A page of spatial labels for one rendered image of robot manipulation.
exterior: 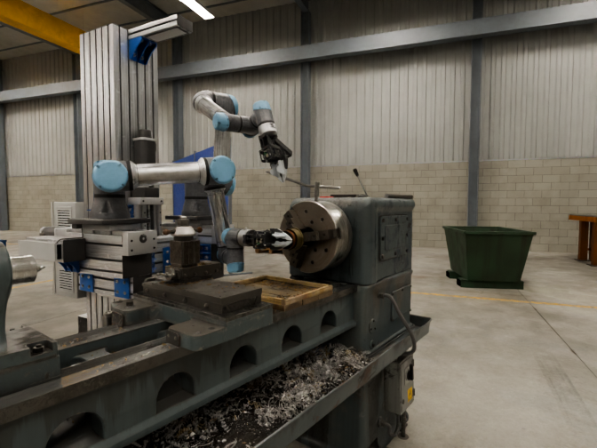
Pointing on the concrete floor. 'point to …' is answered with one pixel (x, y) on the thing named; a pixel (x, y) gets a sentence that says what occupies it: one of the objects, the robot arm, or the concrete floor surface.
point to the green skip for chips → (487, 256)
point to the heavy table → (586, 237)
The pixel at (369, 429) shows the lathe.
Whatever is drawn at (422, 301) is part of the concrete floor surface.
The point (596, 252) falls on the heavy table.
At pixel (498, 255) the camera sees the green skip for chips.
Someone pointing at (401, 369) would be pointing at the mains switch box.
